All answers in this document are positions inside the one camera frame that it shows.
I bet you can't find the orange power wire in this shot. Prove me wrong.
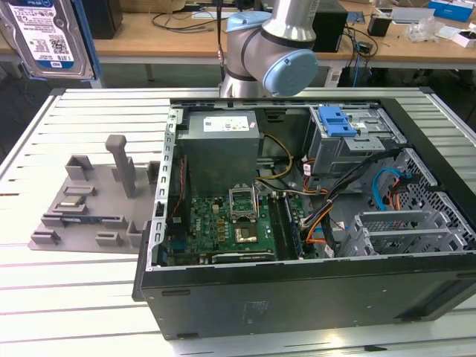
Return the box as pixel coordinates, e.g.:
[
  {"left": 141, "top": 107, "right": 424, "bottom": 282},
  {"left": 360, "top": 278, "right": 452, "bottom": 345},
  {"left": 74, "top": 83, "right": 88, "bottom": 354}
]
[{"left": 386, "top": 174, "right": 414, "bottom": 228}]

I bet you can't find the hard disk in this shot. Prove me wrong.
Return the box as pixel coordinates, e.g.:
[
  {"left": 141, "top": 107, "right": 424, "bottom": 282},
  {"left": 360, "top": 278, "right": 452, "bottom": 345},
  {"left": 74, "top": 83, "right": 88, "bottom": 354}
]
[{"left": 0, "top": 0, "right": 102, "bottom": 89}]

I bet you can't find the metal disk bay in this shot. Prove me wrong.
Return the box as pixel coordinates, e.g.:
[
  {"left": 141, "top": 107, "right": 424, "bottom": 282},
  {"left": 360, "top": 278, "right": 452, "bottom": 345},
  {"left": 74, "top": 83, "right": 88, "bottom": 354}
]
[{"left": 336, "top": 208, "right": 468, "bottom": 258}]

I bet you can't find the grey power supply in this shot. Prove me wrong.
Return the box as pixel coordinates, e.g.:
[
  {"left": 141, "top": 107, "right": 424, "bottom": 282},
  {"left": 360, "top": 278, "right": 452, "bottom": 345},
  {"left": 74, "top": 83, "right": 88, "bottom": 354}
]
[{"left": 176, "top": 109, "right": 261, "bottom": 198}]

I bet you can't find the metal socket cover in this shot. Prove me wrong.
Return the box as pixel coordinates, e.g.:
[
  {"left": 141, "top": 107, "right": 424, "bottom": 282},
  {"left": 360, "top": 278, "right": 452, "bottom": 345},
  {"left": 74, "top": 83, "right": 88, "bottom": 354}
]
[{"left": 227, "top": 183, "right": 260, "bottom": 223}]

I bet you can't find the CPU socket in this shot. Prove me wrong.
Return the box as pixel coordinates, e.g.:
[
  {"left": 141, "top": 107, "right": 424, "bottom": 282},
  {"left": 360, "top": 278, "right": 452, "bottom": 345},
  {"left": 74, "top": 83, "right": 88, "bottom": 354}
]
[{"left": 233, "top": 222, "right": 262, "bottom": 243}]

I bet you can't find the green motherboard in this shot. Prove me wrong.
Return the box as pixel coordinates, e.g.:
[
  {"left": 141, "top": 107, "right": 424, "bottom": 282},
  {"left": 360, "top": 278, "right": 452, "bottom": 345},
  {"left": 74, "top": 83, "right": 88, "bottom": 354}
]
[{"left": 163, "top": 193, "right": 309, "bottom": 262}]

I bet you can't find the black RAM slot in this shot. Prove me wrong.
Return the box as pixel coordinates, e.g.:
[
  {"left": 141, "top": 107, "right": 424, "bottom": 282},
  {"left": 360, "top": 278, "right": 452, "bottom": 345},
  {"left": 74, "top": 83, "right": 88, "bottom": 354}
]
[{"left": 267, "top": 196, "right": 287, "bottom": 261}]

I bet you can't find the black case fan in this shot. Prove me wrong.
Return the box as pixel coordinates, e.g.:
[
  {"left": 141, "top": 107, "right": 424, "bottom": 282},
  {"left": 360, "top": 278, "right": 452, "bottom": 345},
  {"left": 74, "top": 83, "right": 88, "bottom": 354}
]
[{"left": 165, "top": 154, "right": 190, "bottom": 228}]

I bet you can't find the RAM stick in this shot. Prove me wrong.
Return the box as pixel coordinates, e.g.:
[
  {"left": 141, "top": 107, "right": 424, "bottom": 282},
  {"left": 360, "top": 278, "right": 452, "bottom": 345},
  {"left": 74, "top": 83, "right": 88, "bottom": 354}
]
[
  {"left": 285, "top": 196, "right": 303, "bottom": 260},
  {"left": 61, "top": 216, "right": 102, "bottom": 226}
]

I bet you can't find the black graphics card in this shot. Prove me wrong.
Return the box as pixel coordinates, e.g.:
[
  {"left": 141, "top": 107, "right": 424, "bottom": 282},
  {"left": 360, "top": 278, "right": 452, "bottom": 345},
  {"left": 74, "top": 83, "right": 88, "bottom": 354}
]
[{"left": 211, "top": 251, "right": 278, "bottom": 266}]

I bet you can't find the metal drive cage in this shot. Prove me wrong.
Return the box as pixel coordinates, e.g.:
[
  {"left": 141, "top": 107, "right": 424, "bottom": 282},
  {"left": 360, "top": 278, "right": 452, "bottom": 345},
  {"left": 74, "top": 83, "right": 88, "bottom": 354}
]
[{"left": 308, "top": 105, "right": 408, "bottom": 179}]

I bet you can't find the blue drive latch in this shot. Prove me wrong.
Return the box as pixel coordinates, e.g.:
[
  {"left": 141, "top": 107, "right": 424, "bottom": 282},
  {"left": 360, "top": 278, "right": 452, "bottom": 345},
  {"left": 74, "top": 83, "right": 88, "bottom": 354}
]
[{"left": 318, "top": 106, "right": 356, "bottom": 138}]

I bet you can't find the grey parts rack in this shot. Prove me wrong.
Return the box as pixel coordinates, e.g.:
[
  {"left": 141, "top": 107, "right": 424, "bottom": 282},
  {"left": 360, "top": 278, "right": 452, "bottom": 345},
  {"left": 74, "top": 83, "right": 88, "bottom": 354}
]
[{"left": 28, "top": 133, "right": 161, "bottom": 256}]

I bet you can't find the black open PC case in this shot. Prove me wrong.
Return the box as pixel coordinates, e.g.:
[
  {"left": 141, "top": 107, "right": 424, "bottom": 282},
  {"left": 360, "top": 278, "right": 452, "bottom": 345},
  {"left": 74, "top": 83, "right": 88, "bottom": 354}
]
[{"left": 132, "top": 87, "right": 476, "bottom": 341}]

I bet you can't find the wooden desk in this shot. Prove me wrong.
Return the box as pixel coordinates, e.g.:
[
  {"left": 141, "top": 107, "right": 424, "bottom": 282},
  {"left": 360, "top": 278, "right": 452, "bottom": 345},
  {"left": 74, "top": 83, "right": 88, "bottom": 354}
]
[{"left": 0, "top": 0, "right": 476, "bottom": 83}]

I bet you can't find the large black computer case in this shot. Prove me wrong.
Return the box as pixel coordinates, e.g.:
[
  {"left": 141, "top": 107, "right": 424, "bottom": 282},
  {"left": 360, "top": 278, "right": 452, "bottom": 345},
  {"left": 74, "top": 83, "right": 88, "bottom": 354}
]
[{"left": 84, "top": 0, "right": 123, "bottom": 40}]

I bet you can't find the small black box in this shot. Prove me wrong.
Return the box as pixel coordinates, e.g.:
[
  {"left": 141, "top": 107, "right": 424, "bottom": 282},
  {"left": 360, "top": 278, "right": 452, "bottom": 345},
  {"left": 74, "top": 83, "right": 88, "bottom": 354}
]
[{"left": 367, "top": 16, "right": 393, "bottom": 37}]

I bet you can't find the clear plastic bag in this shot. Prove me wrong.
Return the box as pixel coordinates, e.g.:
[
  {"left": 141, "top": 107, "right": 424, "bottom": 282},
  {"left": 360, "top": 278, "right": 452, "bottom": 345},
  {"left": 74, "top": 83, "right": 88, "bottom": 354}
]
[{"left": 403, "top": 16, "right": 446, "bottom": 42}]

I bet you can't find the white box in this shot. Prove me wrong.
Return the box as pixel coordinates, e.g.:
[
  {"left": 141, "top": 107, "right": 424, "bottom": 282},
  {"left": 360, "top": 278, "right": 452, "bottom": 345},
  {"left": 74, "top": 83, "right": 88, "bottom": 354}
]
[{"left": 451, "top": 29, "right": 476, "bottom": 48}]

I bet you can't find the blue cardboard box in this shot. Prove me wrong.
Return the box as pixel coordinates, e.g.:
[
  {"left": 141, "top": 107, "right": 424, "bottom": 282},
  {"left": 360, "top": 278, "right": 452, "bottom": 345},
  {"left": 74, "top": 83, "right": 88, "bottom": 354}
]
[{"left": 427, "top": 0, "right": 476, "bottom": 19}]

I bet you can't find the yellow wire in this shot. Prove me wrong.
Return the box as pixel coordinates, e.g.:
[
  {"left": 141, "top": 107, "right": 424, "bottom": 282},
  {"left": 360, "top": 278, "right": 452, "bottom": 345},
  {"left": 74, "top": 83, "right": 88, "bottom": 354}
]
[{"left": 256, "top": 133, "right": 295, "bottom": 183}]

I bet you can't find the red black fan wire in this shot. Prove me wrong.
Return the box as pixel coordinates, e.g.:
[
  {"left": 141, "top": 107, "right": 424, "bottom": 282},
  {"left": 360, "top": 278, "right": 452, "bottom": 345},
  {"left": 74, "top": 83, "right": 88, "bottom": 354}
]
[{"left": 166, "top": 155, "right": 186, "bottom": 226}]

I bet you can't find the orange wire bundle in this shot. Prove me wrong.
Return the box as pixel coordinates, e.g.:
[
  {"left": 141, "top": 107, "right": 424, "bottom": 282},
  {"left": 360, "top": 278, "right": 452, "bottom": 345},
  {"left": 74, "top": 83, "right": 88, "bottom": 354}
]
[{"left": 303, "top": 208, "right": 338, "bottom": 246}]

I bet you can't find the black sleeved cable bundle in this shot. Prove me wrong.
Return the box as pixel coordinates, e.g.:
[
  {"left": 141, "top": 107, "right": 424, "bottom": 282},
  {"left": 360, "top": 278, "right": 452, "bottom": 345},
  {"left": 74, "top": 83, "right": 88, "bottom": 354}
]
[{"left": 300, "top": 147, "right": 406, "bottom": 257}]

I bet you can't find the blue data wire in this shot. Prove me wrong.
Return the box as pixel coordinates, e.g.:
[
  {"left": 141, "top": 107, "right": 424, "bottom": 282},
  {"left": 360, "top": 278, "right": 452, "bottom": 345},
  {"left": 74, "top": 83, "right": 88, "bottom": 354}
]
[{"left": 373, "top": 167, "right": 414, "bottom": 219}]

